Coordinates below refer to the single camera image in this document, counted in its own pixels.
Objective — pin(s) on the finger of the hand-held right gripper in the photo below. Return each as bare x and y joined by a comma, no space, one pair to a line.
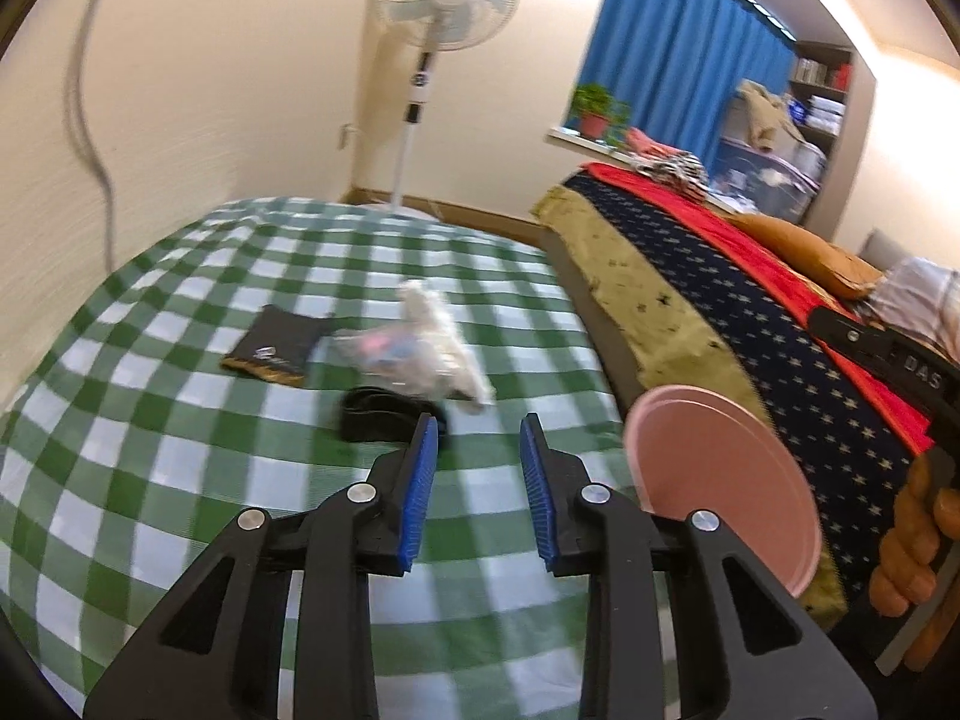
832,330

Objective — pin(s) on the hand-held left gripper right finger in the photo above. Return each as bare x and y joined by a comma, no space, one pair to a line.
536,495

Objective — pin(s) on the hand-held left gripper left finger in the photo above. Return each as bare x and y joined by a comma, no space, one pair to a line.
420,495

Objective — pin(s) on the clear plastic bag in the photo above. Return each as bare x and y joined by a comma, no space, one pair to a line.
382,352
442,330

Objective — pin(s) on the pink plastic plate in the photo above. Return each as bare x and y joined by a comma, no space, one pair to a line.
720,480

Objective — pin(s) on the person's right hand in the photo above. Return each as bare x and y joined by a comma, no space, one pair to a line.
911,540

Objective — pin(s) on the bed with starry blanket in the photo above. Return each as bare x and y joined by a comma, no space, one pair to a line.
757,330

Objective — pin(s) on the orange pillow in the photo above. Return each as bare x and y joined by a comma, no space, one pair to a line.
810,247

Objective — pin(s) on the plaid pillow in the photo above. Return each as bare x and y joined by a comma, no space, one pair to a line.
922,292

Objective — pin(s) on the grey upholstered headboard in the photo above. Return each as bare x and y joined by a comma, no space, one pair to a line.
881,251

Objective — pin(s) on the red blanket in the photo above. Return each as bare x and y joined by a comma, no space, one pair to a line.
720,240

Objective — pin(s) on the clear plastic storage box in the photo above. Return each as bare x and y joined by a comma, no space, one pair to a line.
765,180

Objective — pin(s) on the yellow-green star-print sheet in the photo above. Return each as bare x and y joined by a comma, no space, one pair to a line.
652,300

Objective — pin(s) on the green checked tablecloth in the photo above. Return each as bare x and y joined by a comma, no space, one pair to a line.
225,465

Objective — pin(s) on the black pouch gold edge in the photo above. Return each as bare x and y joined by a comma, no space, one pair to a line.
277,341

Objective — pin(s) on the folded white towels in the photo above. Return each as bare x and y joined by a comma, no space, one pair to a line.
827,114

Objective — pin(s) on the dark wooden bookshelf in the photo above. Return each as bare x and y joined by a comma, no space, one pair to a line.
847,112

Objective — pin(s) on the blue white package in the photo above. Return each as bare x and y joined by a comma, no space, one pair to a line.
799,111

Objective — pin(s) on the black white striped cloth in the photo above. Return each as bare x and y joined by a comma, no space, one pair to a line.
679,169

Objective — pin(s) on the beige coat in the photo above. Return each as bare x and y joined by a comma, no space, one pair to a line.
765,116

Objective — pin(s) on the red box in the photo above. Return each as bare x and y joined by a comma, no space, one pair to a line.
841,76

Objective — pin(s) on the row of books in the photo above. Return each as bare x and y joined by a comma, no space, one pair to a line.
810,71

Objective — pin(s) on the pink cloth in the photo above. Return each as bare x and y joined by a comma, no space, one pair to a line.
645,142

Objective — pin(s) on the potted green plant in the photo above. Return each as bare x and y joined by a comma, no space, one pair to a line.
592,124

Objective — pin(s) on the white windowsill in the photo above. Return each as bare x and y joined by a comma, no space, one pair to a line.
570,136

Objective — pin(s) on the blue curtain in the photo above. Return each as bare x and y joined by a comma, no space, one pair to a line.
660,37

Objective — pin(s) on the white wall outlet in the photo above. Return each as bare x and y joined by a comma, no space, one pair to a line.
346,136

